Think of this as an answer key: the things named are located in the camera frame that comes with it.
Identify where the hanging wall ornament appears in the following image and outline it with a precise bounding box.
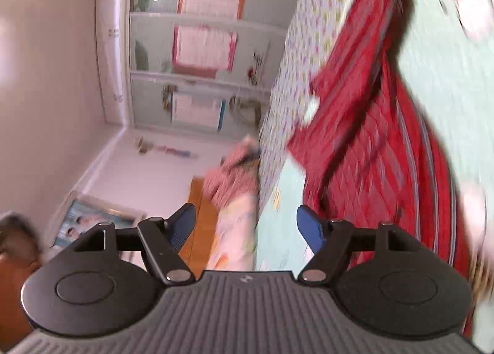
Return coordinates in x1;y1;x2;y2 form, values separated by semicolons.
133;137;199;159

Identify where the person's head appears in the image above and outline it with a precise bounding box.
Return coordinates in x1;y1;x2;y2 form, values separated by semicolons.
0;213;43;339

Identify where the mint quilted blanket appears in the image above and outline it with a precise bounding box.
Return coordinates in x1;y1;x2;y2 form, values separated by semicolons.
255;0;494;354

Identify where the white wardrobe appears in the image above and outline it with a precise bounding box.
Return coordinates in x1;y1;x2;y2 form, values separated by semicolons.
94;0;302;134

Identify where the pale floral pillow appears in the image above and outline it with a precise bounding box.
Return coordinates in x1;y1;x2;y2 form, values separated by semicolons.
206;194;259;270

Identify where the pink patterned cloth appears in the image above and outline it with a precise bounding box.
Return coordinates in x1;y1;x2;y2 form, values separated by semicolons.
203;136;261;208

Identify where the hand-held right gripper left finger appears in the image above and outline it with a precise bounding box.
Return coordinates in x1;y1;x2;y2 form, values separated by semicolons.
73;203;197;286

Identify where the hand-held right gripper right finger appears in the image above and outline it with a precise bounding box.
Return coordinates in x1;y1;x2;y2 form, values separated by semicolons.
296;205;423;286

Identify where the wooden headboard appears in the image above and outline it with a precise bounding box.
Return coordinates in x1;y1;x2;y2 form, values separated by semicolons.
179;178;220;266

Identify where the electric fan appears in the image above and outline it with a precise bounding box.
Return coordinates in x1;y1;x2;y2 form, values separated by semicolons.
229;96;265;125

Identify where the red plaid shirt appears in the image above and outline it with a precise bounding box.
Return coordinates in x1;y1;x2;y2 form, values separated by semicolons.
287;0;477;339

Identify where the framed wall picture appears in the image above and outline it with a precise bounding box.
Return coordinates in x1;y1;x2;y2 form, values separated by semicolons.
50;191;147;250

